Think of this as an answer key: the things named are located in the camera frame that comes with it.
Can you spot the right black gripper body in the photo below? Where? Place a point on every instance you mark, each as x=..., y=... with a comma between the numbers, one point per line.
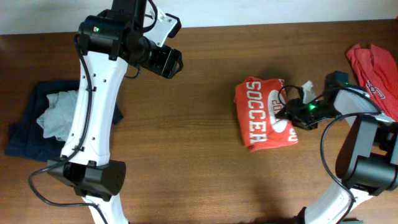
x=307, y=115

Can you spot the folded grey garment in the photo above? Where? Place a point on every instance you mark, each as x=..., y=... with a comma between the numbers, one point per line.
x=57, y=119

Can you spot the orange t-shirt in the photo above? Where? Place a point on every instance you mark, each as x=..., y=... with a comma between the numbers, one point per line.
x=257, y=103

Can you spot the folded navy blue garment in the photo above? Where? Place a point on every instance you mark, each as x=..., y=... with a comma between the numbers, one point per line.
x=26, y=137

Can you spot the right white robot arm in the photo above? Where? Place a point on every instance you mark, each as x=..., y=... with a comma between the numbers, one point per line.
x=366, y=165

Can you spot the red printed t-shirt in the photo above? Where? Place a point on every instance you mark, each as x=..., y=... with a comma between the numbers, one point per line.
x=376, y=71

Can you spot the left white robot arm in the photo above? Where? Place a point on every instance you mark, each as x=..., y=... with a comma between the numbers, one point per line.
x=108, y=44

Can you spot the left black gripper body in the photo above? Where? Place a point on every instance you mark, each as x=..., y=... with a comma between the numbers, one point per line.
x=161, y=60

